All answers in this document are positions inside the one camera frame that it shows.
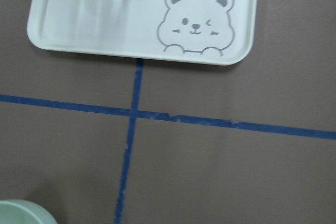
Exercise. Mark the green bowl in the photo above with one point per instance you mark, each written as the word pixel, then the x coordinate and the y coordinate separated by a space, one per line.
pixel 22 211

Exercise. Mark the cream bear tray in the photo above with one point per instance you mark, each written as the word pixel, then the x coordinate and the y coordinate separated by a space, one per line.
pixel 213 32

